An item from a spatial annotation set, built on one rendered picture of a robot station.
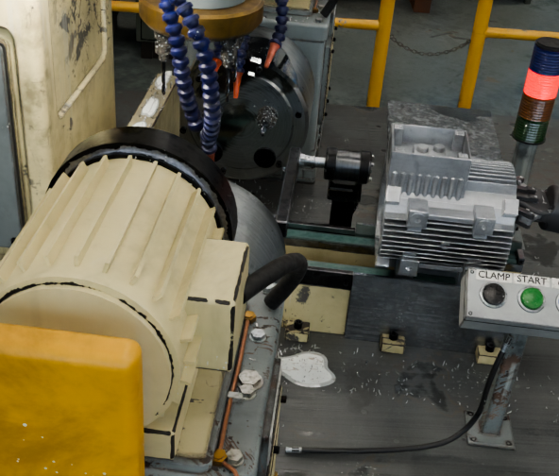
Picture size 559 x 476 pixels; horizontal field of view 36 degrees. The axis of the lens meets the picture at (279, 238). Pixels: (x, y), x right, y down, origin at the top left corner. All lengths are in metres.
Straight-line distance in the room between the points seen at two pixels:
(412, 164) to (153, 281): 0.72
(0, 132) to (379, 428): 0.69
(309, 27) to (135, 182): 1.03
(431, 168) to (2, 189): 0.63
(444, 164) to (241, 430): 0.65
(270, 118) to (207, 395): 0.82
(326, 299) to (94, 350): 0.88
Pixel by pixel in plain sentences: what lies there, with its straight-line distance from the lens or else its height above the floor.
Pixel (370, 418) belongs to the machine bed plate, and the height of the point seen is 0.80.
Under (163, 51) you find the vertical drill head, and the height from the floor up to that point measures 1.26.
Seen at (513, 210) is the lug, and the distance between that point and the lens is 1.33.
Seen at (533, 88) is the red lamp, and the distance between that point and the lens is 1.63.
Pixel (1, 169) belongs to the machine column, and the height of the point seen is 1.12.
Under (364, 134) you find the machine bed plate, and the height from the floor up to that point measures 0.80.
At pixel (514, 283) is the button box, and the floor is 1.08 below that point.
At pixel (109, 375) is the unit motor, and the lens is 0.58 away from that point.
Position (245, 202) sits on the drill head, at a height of 1.15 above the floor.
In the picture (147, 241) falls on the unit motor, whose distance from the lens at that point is 0.68.
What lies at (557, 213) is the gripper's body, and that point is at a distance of 1.39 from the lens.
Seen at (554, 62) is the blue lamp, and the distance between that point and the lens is 1.62.
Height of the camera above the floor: 1.73
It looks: 33 degrees down
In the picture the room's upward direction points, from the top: 5 degrees clockwise
